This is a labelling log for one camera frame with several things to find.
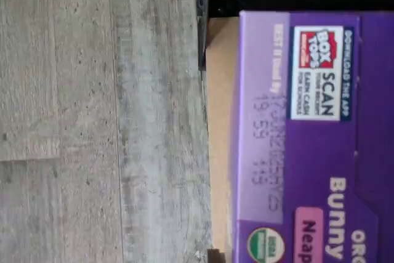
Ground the purple Annie's box pink patch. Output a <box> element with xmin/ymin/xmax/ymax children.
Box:
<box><xmin>230</xmin><ymin>10</ymin><xmax>394</xmax><ymax>263</ymax></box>

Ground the tan wooden shelf board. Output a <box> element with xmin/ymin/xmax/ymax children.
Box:
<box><xmin>204</xmin><ymin>16</ymin><xmax>244</xmax><ymax>263</ymax></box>

